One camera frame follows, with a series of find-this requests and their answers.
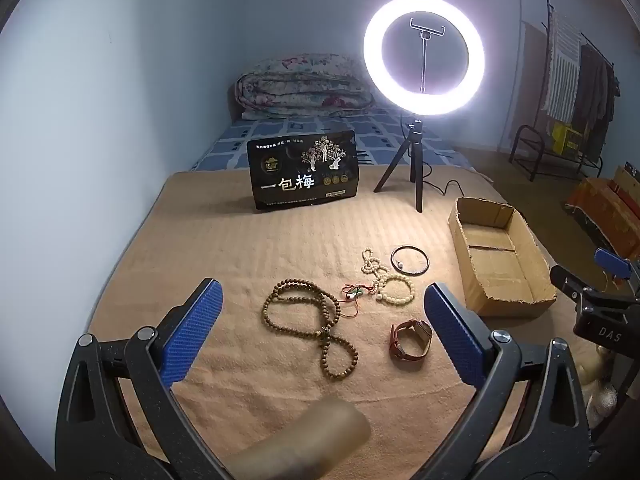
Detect blue patterned bed sheet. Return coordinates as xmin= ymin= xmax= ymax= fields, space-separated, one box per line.
xmin=187 ymin=107 xmax=473 ymax=173

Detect ring light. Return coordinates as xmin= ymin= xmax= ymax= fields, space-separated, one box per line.
xmin=363 ymin=0 xmax=486 ymax=117

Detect yellow box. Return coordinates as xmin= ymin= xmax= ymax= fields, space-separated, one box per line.
xmin=550 ymin=122 xmax=583 ymax=153

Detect folded floral quilt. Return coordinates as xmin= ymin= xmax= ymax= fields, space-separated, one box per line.
xmin=235 ymin=52 xmax=376 ymax=122

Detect clothes rack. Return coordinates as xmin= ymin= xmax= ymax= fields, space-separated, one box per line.
xmin=520 ymin=0 xmax=621 ymax=126

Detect phone holder clamp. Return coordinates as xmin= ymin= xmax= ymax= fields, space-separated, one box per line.
xmin=409 ymin=16 xmax=447 ymax=96

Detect white striped towel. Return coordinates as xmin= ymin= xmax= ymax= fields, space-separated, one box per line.
xmin=544 ymin=10 xmax=583 ymax=117

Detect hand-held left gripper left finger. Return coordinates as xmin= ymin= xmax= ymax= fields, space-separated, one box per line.
xmin=55 ymin=277 xmax=226 ymax=480

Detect cardboard box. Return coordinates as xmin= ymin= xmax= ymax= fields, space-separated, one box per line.
xmin=447 ymin=196 xmax=558 ymax=317

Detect orange box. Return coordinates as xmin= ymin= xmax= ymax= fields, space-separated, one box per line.
xmin=567 ymin=165 xmax=640 ymax=257

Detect red strap wristwatch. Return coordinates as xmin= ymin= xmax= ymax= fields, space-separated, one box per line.
xmin=389 ymin=319 xmax=434 ymax=362

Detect tan blanket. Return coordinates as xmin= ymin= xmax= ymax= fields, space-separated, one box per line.
xmin=85 ymin=167 xmax=591 ymax=480

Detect dark hanging clothes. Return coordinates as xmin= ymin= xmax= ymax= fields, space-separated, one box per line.
xmin=572 ymin=42 xmax=620 ymax=161

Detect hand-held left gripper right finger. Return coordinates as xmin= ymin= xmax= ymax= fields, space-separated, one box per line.
xmin=415 ymin=281 xmax=593 ymax=480

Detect white bead necklace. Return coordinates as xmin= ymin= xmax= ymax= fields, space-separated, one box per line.
xmin=361 ymin=247 xmax=417 ymax=306

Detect black snack bag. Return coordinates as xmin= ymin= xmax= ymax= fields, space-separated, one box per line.
xmin=246 ymin=130 xmax=362 ymax=212

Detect red string pendant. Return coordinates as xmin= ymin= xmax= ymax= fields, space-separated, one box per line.
xmin=341 ymin=282 xmax=376 ymax=318

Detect black power cable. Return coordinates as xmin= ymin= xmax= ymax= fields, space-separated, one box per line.
xmin=398 ymin=110 xmax=466 ymax=197

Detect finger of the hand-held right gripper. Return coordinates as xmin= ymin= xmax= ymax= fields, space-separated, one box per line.
xmin=594 ymin=247 xmax=633 ymax=281
xmin=550 ymin=265 xmax=588 ymax=307

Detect brown wooden bead necklace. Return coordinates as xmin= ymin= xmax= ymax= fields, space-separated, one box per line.
xmin=259 ymin=280 xmax=360 ymax=380

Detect person's left hand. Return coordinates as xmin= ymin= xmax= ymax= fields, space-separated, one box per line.
xmin=234 ymin=400 xmax=372 ymax=480

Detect black bangle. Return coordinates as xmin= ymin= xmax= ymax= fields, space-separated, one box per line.
xmin=391 ymin=245 xmax=430 ymax=276

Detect person's right hand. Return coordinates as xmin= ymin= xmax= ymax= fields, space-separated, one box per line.
xmin=575 ymin=347 xmax=622 ymax=431

